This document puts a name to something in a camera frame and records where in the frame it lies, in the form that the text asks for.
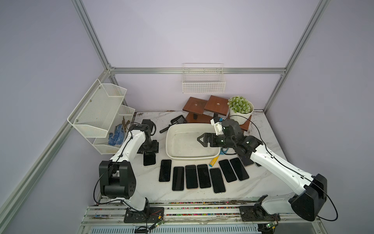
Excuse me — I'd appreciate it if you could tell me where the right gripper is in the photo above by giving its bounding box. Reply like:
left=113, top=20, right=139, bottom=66
left=198, top=133, right=236, bottom=149

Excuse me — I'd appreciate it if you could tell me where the white plastic storage box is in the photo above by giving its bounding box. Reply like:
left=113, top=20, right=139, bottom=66
left=166, top=123, right=220, bottom=160

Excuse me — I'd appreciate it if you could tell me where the cream case phone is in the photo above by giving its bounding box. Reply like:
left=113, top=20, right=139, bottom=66
left=158, top=160, right=172, bottom=182

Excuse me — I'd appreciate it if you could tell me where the pink case phone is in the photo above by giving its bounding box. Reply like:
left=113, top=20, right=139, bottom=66
left=197, top=164, right=211, bottom=189

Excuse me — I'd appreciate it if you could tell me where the clear case phone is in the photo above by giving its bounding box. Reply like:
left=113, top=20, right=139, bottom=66
left=185, top=165, right=199, bottom=189

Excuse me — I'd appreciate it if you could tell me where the white case phone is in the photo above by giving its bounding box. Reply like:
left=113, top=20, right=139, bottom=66
left=229, top=158, right=249, bottom=181
left=172, top=166, right=185, bottom=191

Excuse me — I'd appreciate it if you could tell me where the light blue case phone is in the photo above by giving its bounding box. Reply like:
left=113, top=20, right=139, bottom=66
left=209, top=168, right=226, bottom=194

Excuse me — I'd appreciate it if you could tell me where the dark phone bottom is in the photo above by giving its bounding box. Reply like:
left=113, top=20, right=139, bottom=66
left=239, top=156, right=261, bottom=167

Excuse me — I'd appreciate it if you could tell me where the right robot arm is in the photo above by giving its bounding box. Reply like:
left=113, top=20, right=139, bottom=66
left=197, top=119, right=328, bottom=221

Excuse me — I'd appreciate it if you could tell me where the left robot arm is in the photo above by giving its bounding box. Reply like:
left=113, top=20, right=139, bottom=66
left=96, top=119, right=159, bottom=212

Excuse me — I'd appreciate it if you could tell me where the blue yellow garden rake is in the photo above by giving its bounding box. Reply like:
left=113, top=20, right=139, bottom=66
left=209, top=148, right=228, bottom=167

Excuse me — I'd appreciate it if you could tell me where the brown wooden tiered stand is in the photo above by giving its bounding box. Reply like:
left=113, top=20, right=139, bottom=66
left=183, top=96, right=234, bottom=123

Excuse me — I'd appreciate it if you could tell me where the black plastic scoop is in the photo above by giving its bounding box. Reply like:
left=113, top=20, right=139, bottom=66
left=159, top=115, right=187, bottom=133

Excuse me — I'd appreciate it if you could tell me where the blue cloth in shelf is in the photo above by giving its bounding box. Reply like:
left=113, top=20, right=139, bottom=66
left=108, top=124, right=125, bottom=146

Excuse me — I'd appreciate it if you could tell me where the white pot green plant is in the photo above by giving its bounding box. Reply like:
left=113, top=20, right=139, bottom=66
left=228, top=96, right=254, bottom=125

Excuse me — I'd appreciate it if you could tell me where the white mesh two-tier shelf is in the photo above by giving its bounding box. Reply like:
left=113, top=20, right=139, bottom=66
left=67, top=80, right=135, bottom=155

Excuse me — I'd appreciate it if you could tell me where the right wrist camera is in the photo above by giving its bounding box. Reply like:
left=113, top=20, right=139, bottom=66
left=210, top=117, right=224, bottom=136

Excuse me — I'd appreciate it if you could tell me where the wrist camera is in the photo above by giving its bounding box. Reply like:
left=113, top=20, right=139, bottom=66
left=210, top=117, right=224, bottom=136
left=142, top=119, right=157, bottom=136

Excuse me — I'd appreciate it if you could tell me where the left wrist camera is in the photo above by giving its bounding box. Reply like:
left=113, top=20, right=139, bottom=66
left=142, top=119, right=157, bottom=136

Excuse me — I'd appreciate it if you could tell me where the white wire wall basket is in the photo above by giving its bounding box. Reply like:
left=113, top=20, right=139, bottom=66
left=182, top=63, right=226, bottom=94

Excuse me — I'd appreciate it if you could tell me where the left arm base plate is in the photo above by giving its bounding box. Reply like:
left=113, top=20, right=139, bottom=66
left=124, top=207, right=165, bottom=223

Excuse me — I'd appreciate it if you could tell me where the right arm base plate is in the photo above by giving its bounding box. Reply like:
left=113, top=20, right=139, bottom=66
left=239, top=206, right=280, bottom=222

